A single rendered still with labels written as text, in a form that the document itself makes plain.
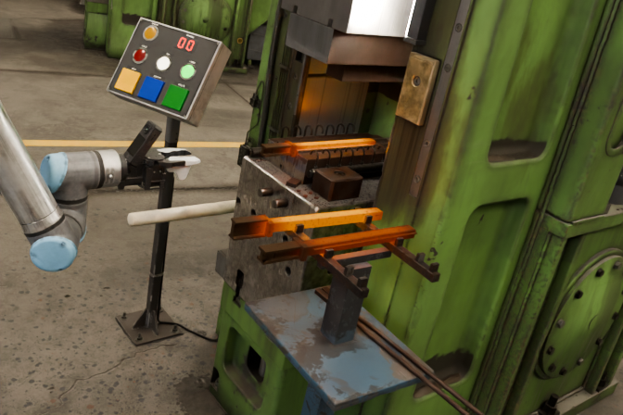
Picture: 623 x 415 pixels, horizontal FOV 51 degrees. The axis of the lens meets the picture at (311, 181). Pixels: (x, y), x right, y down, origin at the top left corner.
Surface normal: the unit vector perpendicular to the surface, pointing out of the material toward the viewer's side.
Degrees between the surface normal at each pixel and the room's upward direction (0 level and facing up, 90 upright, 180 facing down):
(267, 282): 90
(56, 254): 94
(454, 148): 90
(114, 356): 0
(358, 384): 0
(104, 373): 0
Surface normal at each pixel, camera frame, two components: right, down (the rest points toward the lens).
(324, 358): 0.19, -0.91
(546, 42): 0.60, 0.39
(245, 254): -0.78, 0.09
